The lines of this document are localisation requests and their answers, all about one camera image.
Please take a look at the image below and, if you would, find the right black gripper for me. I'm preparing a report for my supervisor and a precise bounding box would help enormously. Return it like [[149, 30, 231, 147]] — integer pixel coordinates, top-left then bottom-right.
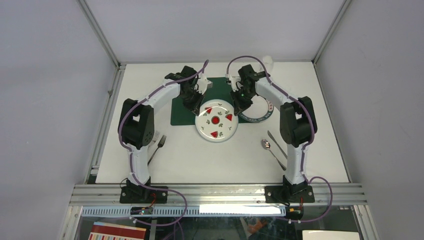
[[228, 87, 255, 116]]

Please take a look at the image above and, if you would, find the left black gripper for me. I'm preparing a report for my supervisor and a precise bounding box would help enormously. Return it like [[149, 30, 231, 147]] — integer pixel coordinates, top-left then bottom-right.
[[180, 88, 206, 116]]

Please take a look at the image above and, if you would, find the dark green placemat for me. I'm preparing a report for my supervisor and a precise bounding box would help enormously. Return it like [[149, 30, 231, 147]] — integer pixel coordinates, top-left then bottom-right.
[[170, 77, 256, 127]]

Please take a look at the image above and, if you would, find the white plate strawberry pattern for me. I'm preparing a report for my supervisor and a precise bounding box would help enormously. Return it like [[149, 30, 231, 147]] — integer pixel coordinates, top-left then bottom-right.
[[195, 99, 239, 143]]

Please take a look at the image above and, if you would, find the clear drinking glass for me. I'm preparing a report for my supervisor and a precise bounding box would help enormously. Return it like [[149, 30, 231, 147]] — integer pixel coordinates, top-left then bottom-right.
[[262, 55, 274, 74]]

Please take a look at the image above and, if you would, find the white plate teal rim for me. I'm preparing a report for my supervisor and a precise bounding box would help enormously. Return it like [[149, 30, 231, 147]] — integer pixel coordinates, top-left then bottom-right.
[[238, 96, 274, 123]]

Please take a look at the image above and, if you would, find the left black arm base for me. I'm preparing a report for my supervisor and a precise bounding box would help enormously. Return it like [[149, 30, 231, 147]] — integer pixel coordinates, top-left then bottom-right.
[[119, 185, 168, 204]]

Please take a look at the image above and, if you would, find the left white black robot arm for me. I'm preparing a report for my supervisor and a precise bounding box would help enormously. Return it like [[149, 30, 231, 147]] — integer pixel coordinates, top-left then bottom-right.
[[118, 66, 210, 203]]

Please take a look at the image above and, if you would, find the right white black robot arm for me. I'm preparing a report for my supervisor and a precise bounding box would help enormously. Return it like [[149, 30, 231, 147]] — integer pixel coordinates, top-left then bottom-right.
[[225, 64, 318, 203]]

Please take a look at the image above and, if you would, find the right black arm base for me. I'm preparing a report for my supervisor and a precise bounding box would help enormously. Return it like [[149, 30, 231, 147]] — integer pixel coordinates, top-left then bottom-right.
[[264, 185, 315, 206]]

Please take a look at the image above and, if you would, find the silver table knife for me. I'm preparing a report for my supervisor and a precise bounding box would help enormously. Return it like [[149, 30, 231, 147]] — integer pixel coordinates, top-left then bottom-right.
[[267, 130, 288, 159]]

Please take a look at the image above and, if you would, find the silver spoon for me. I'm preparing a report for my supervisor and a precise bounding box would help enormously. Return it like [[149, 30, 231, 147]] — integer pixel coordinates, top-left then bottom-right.
[[261, 139, 287, 171]]

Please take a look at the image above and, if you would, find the slim silver fork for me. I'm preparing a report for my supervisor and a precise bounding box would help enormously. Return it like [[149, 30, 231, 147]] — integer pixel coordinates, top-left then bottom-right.
[[147, 135, 167, 165]]

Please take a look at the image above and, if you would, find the orange object under table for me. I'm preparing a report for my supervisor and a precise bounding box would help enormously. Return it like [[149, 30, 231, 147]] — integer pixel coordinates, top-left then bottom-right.
[[247, 218, 268, 234]]

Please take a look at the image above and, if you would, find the white box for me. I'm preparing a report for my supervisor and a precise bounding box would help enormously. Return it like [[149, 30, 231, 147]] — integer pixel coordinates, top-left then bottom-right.
[[302, 230, 361, 240]]

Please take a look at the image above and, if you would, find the red striped book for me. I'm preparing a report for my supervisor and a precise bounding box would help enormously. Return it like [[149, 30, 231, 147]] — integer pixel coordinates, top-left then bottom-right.
[[88, 222, 147, 240]]

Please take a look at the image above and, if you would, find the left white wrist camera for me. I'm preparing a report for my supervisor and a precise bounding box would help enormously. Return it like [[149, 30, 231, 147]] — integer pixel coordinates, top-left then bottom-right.
[[194, 74, 213, 95]]

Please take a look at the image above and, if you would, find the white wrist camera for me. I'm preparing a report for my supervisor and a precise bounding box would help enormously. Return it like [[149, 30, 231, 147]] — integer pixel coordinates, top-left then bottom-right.
[[194, 74, 213, 95], [225, 74, 243, 92]]

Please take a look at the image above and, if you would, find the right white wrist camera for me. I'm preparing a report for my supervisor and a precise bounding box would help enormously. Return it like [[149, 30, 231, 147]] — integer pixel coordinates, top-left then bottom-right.
[[225, 74, 243, 92]]

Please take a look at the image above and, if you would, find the silver fork dark handle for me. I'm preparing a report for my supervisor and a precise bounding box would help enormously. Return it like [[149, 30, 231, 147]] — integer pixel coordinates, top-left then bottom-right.
[[152, 130, 160, 142]]

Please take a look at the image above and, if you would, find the aluminium frame rail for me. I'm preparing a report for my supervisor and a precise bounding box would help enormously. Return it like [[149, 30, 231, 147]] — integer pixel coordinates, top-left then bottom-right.
[[69, 183, 368, 206]]

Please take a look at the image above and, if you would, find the white slotted cable duct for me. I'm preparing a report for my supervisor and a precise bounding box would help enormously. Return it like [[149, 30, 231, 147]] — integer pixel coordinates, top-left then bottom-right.
[[81, 204, 286, 218]]

